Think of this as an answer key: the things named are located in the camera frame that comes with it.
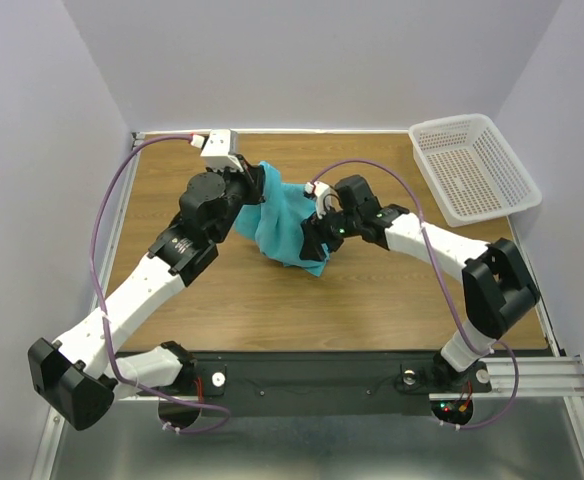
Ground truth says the turquoise t shirt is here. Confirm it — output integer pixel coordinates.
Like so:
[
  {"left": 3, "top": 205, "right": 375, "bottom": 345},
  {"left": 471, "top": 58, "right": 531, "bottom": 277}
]
[{"left": 233, "top": 162, "right": 329, "bottom": 277}]

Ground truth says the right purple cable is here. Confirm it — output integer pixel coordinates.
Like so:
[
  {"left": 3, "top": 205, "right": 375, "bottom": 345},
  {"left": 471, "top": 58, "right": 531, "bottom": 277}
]
[{"left": 311, "top": 158, "right": 519, "bottom": 432}]

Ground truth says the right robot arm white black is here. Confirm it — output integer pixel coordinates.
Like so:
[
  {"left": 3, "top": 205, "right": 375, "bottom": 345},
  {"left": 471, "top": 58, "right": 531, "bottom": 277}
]
[{"left": 299, "top": 175, "right": 540, "bottom": 382}]

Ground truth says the aluminium frame rail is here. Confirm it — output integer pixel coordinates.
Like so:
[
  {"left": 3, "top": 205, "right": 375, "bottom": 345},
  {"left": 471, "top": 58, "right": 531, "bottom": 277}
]
[
  {"left": 507, "top": 216, "right": 567, "bottom": 357},
  {"left": 51, "top": 355, "right": 584, "bottom": 401},
  {"left": 87, "top": 132, "right": 149, "bottom": 316}
]

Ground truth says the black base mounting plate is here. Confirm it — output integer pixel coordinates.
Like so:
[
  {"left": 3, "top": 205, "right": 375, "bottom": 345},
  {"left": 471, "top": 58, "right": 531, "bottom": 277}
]
[{"left": 175, "top": 350, "right": 491, "bottom": 419}]

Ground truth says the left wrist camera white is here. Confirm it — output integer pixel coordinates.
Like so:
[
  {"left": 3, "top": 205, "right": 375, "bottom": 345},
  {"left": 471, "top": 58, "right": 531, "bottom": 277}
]
[{"left": 201, "top": 129, "right": 243, "bottom": 172}]

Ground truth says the right aluminium frame rail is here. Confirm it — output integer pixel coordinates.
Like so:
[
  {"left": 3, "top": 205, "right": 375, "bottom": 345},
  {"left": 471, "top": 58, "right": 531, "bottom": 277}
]
[{"left": 507, "top": 216, "right": 567, "bottom": 357}]

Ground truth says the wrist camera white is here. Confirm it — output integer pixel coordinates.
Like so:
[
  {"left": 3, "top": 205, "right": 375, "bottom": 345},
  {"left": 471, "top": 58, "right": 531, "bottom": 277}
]
[
  {"left": 304, "top": 181, "right": 341, "bottom": 212},
  {"left": 201, "top": 129, "right": 243, "bottom": 172}
]

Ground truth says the front aluminium frame rail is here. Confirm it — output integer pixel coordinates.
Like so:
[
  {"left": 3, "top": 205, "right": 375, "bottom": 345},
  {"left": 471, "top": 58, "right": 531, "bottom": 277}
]
[{"left": 51, "top": 355, "right": 584, "bottom": 401}]

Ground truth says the white plastic basket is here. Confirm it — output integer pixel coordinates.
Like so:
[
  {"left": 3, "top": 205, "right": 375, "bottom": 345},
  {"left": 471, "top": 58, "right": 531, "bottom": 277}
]
[{"left": 408, "top": 113, "right": 542, "bottom": 227}]

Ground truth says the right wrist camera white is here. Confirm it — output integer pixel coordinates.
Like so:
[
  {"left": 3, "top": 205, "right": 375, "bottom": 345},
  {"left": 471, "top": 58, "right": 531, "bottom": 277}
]
[{"left": 304, "top": 181, "right": 341, "bottom": 212}]

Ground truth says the left aluminium frame rail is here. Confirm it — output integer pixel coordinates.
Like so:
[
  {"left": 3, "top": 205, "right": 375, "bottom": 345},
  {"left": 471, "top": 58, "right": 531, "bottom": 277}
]
[{"left": 87, "top": 132, "right": 149, "bottom": 316}]

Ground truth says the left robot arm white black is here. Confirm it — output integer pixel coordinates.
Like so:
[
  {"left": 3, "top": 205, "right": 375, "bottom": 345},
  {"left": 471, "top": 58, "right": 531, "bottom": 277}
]
[{"left": 27, "top": 157, "right": 265, "bottom": 431}]

